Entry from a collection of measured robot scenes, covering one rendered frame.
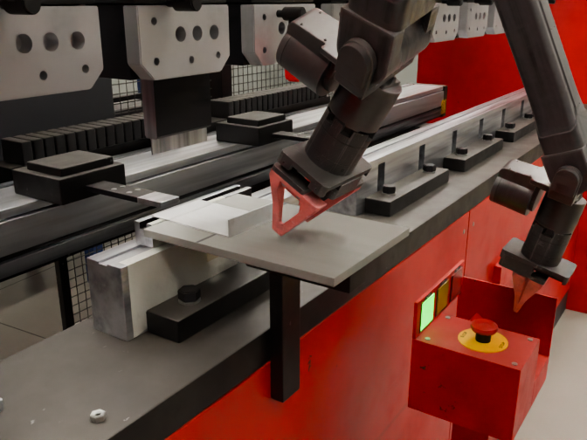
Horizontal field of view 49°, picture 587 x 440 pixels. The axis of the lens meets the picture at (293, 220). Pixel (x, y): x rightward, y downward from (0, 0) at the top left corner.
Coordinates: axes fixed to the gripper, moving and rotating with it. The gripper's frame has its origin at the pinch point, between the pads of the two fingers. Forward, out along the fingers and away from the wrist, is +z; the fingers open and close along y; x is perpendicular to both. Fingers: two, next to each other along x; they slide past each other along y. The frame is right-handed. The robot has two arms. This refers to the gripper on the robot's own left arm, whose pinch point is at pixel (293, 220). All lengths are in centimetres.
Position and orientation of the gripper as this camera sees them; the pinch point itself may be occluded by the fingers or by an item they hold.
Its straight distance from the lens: 74.5
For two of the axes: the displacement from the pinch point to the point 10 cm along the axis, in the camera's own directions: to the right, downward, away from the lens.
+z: -4.2, 7.2, 5.5
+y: -5.5, 2.8, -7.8
